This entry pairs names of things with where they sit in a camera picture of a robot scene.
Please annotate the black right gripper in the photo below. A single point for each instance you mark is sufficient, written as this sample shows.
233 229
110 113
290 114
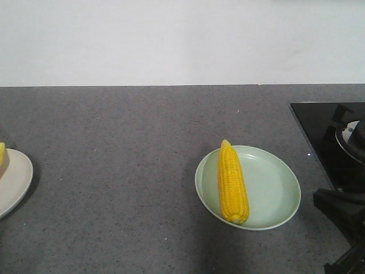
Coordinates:
346 211

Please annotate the yellow corn cob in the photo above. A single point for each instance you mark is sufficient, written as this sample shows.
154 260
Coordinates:
2 160
231 185

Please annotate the light green plate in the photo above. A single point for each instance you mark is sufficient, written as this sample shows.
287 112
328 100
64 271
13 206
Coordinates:
274 193

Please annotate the black glass gas stove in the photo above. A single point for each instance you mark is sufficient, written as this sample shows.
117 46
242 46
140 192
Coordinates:
335 131

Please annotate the white plate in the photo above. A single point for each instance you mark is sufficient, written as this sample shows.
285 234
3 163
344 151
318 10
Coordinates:
16 176

